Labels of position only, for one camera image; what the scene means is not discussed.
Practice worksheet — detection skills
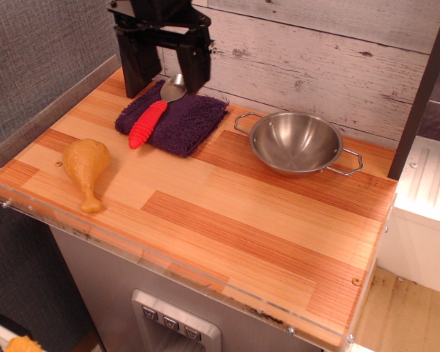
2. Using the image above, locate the dark right support post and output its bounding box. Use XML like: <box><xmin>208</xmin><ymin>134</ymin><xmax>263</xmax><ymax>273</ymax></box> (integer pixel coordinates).
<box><xmin>387</xmin><ymin>27</ymin><xmax>440</xmax><ymax>180</ymax></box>

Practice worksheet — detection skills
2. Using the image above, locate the red handled metal spoon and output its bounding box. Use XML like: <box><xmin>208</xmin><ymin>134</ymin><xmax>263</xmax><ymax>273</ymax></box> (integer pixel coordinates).
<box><xmin>128</xmin><ymin>73</ymin><xmax>186</xmax><ymax>150</ymax></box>

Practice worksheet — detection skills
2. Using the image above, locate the dark left support post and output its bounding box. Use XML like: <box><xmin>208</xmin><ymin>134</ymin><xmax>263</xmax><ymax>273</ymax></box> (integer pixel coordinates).
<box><xmin>122</xmin><ymin>65</ymin><xmax>152</xmax><ymax>98</ymax></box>

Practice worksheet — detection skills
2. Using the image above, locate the silver toy fridge cabinet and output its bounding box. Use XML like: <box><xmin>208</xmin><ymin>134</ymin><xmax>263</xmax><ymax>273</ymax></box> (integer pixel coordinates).
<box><xmin>52</xmin><ymin>230</ymin><xmax>319</xmax><ymax>351</ymax></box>

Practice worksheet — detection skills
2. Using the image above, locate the plastic chicken drumstick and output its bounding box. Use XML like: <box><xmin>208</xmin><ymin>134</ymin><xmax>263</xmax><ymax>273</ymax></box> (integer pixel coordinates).
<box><xmin>62</xmin><ymin>139</ymin><xmax>111</xmax><ymax>213</ymax></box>

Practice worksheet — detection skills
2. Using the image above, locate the orange toy food piece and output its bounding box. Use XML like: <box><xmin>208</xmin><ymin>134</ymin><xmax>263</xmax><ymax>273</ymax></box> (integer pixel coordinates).
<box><xmin>4</xmin><ymin>336</ymin><xmax>43</xmax><ymax>352</ymax></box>

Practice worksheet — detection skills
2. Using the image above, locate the ice dispenser button panel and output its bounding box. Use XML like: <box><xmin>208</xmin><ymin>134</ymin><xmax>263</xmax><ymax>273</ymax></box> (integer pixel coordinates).
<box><xmin>131</xmin><ymin>289</ymin><xmax>222</xmax><ymax>351</ymax></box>

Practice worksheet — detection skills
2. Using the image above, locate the clear acrylic edge guard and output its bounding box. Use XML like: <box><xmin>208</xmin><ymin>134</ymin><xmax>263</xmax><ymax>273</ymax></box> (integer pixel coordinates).
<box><xmin>0</xmin><ymin>57</ymin><xmax>396</xmax><ymax>351</ymax></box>

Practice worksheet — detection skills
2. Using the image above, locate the white toy sink unit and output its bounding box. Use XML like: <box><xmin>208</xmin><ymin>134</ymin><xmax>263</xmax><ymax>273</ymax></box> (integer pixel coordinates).
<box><xmin>377</xmin><ymin>137</ymin><xmax>440</xmax><ymax>292</ymax></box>

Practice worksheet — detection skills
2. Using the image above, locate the steel bowl with handles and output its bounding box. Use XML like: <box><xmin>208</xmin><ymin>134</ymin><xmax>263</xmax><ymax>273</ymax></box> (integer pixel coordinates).
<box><xmin>234</xmin><ymin>112</ymin><xmax>364</xmax><ymax>177</ymax></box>

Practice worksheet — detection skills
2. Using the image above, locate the dark support post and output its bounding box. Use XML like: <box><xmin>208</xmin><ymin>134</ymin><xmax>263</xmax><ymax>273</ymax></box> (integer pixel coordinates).
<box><xmin>387</xmin><ymin>27</ymin><xmax>440</xmax><ymax>180</ymax></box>
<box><xmin>122</xmin><ymin>65</ymin><xmax>152</xmax><ymax>98</ymax></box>

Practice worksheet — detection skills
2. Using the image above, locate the purple towel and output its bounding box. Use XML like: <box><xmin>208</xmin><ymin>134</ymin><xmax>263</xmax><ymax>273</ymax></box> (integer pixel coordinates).
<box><xmin>114</xmin><ymin>80</ymin><xmax>228</xmax><ymax>158</ymax></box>

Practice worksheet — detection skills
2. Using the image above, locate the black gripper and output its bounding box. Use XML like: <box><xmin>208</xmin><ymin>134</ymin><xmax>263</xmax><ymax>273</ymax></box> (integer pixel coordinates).
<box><xmin>107</xmin><ymin>1</ymin><xmax>213</xmax><ymax>95</ymax></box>

